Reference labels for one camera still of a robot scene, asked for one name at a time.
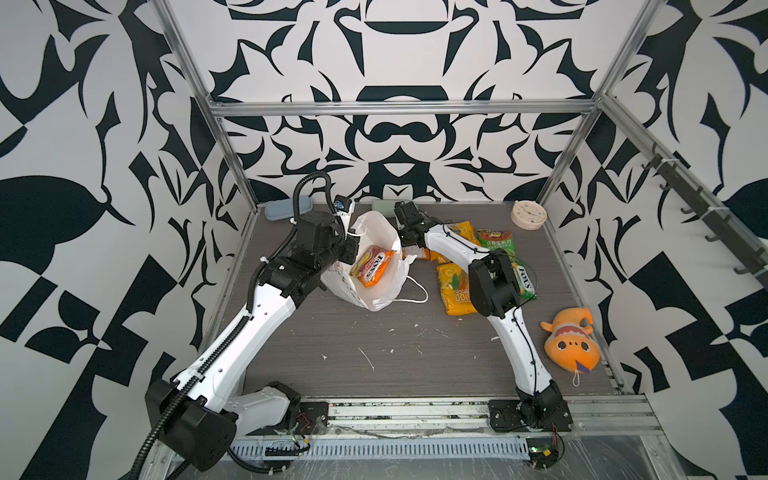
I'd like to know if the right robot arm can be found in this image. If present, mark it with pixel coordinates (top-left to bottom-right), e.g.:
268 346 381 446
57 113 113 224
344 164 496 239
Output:
394 201 572 431

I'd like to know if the round beige clock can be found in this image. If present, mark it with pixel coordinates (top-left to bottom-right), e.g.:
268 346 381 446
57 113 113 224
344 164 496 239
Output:
510 200 548 231

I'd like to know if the orange fish toy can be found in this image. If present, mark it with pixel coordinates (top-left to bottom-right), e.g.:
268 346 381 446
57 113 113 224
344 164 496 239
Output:
539 307 601 387

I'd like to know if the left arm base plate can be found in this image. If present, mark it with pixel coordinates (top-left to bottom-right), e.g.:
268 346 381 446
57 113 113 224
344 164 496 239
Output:
285 401 329 436

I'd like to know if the green snack packet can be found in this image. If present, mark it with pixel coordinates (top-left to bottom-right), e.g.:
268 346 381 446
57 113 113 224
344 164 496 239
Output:
476 229 516 257

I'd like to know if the orange snack packet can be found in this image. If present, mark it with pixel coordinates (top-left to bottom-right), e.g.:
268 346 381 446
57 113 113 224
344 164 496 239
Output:
350 245 394 288
402 245 441 263

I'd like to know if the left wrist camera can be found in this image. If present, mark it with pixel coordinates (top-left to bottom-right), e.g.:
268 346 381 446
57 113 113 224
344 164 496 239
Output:
333 195 355 232

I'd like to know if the small circuit board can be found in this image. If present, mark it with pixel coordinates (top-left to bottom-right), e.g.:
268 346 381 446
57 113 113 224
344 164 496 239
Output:
526 437 562 471

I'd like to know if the green yellow candy packet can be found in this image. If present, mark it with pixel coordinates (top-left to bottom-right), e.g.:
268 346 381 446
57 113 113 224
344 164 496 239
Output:
511 261 537 301

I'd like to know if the small yellow snack packet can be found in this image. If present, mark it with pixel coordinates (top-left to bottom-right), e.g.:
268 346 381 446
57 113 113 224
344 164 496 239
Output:
437 263 477 316

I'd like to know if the white cable duct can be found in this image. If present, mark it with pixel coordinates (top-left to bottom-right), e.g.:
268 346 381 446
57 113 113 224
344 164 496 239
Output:
232 438 530 461

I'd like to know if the black hook rail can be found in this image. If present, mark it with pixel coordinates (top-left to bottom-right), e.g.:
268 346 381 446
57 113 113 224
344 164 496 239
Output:
643 142 767 290

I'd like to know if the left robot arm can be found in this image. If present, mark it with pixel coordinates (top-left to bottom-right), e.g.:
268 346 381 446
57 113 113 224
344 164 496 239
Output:
127 171 359 479

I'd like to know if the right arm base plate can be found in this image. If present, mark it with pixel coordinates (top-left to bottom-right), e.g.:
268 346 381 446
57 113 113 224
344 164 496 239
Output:
488 400 573 433

